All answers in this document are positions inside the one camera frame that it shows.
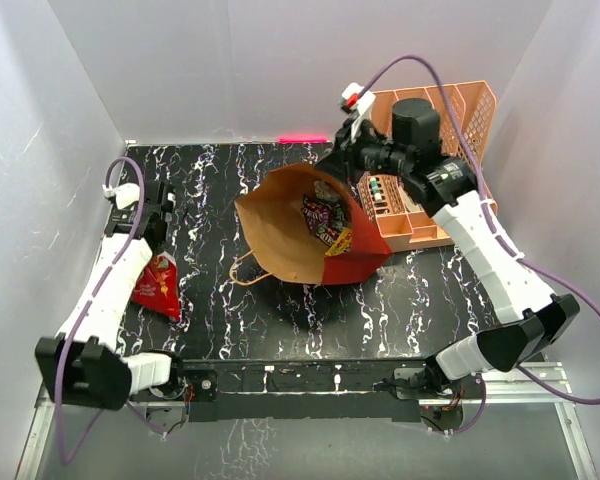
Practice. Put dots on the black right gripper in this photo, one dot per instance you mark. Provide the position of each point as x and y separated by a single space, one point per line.
342 157

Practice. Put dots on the purple M&M's pack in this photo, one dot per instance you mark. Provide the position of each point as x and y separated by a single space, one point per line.
324 220

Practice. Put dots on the red patterned snack packet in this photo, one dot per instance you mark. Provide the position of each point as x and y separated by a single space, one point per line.
157 287

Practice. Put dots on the red brown paper bag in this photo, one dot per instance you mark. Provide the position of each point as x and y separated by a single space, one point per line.
278 238

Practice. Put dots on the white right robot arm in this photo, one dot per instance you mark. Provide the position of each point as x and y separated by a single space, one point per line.
531 315

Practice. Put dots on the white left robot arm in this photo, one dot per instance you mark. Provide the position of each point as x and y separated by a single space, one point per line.
94 375

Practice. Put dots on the pink tape strip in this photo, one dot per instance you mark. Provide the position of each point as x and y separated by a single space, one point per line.
299 138

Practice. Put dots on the yellow M&M's pack lower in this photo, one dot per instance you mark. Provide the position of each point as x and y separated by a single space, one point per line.
341 245

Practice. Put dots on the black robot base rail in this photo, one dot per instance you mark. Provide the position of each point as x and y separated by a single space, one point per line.
215 390

